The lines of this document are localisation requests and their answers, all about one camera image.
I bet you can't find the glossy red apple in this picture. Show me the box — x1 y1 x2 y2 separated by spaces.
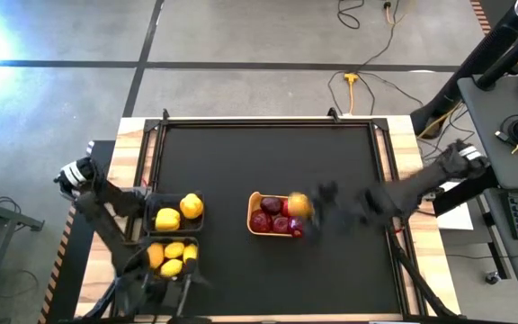
248 209 272 234

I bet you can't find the black floor panel striped edge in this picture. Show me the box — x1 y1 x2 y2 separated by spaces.
37 139 116 324

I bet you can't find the black diagonal frame strut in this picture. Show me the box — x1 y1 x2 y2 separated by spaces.
81 278 121 320
387 233 460 319

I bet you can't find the translucent grey plastic basket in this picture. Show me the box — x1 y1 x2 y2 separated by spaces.
143 191 206 235
139 236 201 283

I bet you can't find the black floor cable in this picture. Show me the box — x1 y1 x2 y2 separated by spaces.
326 0 424 116

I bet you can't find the black desk foot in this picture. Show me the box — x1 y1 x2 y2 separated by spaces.
433 165 499 217

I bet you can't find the yellow plastic basket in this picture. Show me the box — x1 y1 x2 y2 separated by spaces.
246 190 314 239

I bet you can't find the dark maroon round produce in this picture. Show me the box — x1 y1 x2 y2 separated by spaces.
259 195 283 216

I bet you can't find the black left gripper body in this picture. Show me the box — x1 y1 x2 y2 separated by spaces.
113 263 193 320

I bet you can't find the white paper sheet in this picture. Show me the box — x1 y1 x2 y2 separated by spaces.
429 179 475 231

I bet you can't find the orange black striped tape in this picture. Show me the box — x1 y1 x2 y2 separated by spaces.
469 0 492 35

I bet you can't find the purple red onion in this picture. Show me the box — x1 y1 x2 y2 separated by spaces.
287 216 308 239

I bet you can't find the yellow power splitter cord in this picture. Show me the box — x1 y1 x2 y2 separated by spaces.
343 71 360 116

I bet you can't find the round yellow orange fruit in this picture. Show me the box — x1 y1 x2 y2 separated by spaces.
287 192 314 221

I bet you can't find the black table mat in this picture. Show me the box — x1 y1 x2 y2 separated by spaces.
153 124 399 316

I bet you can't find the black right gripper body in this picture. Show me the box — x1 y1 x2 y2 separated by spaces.
329 183 391 225

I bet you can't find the black tower fan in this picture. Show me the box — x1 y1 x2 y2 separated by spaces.
410 0 518 137

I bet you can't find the orange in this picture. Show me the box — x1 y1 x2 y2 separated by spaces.
146 242 165 270

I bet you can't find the grey desk with cables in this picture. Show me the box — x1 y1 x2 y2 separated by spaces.
458 74 518 190

